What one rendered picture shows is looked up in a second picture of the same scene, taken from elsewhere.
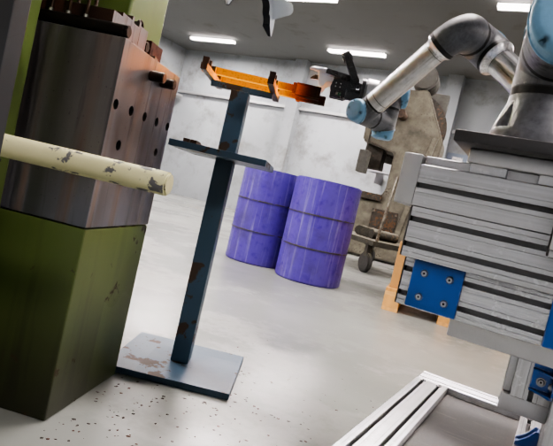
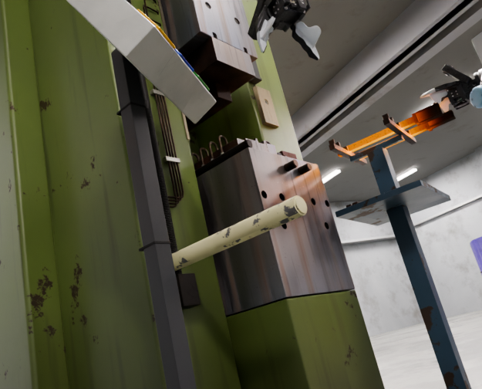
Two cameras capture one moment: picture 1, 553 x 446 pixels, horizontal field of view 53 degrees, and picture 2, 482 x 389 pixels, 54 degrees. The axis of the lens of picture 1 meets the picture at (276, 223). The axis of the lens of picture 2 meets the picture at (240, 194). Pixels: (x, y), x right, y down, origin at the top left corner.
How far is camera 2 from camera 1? 36 cm
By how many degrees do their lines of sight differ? 37
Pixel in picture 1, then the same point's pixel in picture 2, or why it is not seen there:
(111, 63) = (247, 169)
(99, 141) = not seen: hidden behind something
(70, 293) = (301, 358)
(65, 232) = (274, 309)
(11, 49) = (146, 167)
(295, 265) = not seen: outside the picture
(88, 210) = (281, 282)
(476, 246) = not seen: outside the picture
